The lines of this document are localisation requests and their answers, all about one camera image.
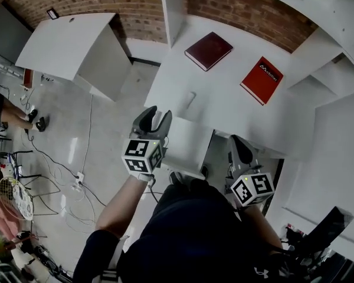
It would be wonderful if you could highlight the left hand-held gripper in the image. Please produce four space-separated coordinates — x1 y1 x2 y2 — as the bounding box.
121 106 173 176

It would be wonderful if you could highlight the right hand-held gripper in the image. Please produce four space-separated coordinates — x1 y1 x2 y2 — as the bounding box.
225 134 276 209

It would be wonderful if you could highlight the white desk drawer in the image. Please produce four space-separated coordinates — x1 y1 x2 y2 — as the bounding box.
160 116 215 180

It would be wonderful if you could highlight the person's left forearm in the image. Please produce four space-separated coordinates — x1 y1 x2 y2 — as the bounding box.
96 174 150 238

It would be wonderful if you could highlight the person's right forearm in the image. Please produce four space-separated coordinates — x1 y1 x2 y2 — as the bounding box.
241 203 284 251

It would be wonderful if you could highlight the white desk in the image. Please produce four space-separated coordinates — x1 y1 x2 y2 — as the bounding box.
143 13 317 159

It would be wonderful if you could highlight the bright red book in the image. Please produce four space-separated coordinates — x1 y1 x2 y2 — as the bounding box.
239 56 284 106

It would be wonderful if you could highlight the dark red book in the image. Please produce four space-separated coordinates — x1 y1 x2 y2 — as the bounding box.
184 31 234 72

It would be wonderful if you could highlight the person's dark clothing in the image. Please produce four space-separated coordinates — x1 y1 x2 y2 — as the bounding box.
73 179 287 283

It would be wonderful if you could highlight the white power strip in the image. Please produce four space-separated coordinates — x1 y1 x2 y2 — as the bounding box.
71 172 86 189

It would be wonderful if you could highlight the white side table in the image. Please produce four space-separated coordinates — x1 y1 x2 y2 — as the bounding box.
15 12 133 102

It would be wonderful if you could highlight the black angled stand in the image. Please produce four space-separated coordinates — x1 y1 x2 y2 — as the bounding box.
296 206 354 258

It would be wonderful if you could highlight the white shelf unit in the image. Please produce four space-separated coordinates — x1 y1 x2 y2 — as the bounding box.
159 0 354 100

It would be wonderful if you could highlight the pink cloth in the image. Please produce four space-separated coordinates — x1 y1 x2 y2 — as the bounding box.
0 195 25 239

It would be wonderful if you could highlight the black floor cable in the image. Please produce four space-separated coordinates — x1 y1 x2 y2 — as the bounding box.
25 128 107 208

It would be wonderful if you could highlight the black frame chair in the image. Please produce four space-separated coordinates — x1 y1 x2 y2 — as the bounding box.
0 150 42 186

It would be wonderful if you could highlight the wire chair with patterned cushion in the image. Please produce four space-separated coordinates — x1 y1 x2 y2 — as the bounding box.
0 175 61 221

